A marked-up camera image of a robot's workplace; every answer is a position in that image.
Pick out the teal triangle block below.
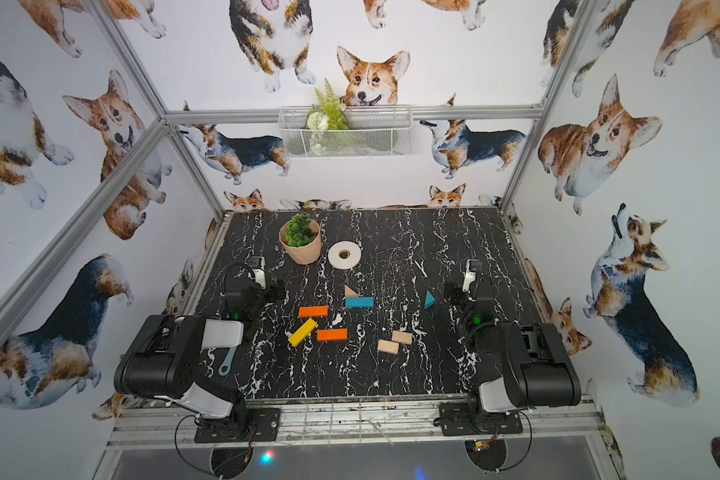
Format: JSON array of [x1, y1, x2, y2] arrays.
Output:
[[424, 291, 436, 309]]

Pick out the natural wood triangle block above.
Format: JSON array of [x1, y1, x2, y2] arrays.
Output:
[[344, 286, 360, 298]]

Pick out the blue rectangular block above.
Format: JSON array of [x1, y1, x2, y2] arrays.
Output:
[[345, 297, 374, 308]]

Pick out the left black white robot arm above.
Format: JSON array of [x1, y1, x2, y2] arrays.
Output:
[[114, 279, 285, 444]]

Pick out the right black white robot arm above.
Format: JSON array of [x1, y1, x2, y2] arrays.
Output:
[[444, 281, 581, 415]]

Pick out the upper orange rectangular block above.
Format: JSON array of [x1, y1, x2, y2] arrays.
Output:
[[298, 305, 330, 318]]

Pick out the orange rectangular block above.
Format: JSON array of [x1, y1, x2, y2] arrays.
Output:
[[298, 305, 330, 318], [317, 329, 348, 342]]

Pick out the teal plastic spatula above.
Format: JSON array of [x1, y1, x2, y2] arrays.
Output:
[[218, 346, 237, 377]]

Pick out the yellow rectangular block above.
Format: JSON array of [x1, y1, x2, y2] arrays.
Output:
[[288, 318, 318, 347]]

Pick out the right natural wood block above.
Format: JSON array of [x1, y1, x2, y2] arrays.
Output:
[[391, 331, 413, 345]]

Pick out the terracotta pot with green plant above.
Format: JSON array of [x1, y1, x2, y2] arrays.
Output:
[[279, 213, 322, 265]]

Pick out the left natural wood block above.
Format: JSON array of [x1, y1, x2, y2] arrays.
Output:
[[377, 339, 400, 355]]

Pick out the lower orange rectangular block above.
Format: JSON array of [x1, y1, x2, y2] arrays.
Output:
[[317, 329, 348, 342]]

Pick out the white tape roll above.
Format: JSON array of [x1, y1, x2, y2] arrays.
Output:
[[328, 241, 362, 270]]

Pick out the green fern with white flower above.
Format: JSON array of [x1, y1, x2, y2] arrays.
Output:
[[306, 80, 350, 156]]

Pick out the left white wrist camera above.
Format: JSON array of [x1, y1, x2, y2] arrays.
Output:
[[246, 256, 267, 289]]

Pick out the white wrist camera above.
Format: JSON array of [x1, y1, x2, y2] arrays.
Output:
[[462, 259, 482, 293], [246, 256, 267, 289]]

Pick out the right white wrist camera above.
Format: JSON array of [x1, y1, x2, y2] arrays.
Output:
[[462, 259, 482, 293]]

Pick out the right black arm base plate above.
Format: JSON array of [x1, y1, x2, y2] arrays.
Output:
[[433, 403, 524, 437]]

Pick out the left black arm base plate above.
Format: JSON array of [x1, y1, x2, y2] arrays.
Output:
[[194, 408, 282, 444]]

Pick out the white wire wall basket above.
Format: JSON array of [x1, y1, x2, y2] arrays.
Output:
[[278, 106, 413, 159]]

